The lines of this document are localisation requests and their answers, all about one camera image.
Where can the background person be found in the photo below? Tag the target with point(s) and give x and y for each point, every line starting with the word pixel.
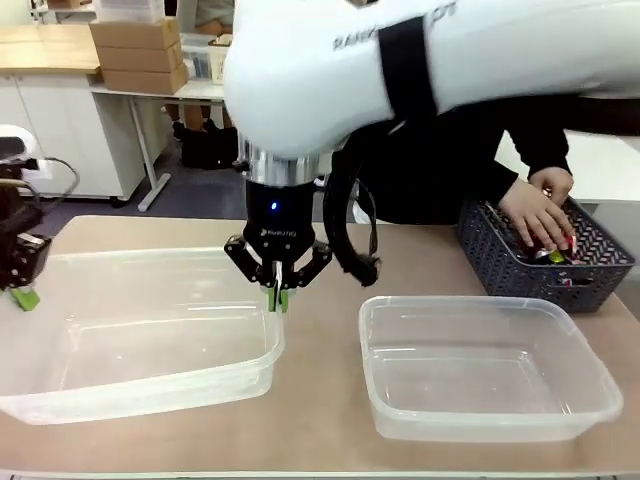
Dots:
pixel 210 15

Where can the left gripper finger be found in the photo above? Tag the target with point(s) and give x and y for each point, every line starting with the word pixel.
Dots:
pixel 5 265
pixel 32 260

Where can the small clear plastic bin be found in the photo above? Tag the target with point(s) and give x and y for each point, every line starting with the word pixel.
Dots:
pixel 475 380

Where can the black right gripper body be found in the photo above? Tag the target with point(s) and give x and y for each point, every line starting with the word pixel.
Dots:
pixel 272 220

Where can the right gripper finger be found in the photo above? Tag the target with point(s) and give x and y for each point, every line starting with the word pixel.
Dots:
pixel 315 260
pixel 245 255

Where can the black bag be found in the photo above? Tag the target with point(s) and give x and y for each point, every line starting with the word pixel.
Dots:
pixel 205 150

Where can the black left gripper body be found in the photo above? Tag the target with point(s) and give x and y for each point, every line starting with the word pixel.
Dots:
pixel 15 210

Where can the person's right forearm black sleeve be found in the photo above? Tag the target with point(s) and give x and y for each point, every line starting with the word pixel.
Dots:
pixel 470 195

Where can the dark grey lattice basket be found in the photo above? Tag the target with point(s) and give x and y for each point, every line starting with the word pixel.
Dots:
pixel 505 260

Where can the person's black sweater torso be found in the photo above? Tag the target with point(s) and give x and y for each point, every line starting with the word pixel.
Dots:
pixel 400 170

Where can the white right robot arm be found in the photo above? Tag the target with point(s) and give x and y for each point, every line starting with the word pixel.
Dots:
pixel 300 75

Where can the person's left forearm black sleeve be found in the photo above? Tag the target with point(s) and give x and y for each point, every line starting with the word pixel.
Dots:
pixel 540 145

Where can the white desk with legs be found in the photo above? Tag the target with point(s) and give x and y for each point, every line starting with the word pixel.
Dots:
pixel 150 130

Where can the brown cardboard box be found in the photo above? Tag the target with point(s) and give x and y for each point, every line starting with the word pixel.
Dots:
pixel 145 80
pixel 140 57
pixel 135 32

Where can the white lattice basket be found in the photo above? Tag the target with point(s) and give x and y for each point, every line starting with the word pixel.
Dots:
pixel 220 60

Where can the clear plastic storage box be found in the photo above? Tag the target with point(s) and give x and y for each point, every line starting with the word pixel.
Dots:
pixel 200 57

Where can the person's left hand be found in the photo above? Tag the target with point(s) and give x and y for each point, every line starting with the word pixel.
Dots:
pixel 555 180

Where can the large clear plastic bin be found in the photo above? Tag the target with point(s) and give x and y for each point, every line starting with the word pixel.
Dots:
pixel 150 350

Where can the red crushed can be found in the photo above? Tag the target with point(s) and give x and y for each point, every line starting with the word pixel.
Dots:
pixel 567 282
pixel 567 242

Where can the person's right hand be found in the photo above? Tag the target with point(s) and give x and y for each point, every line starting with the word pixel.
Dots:
pixel 530 215

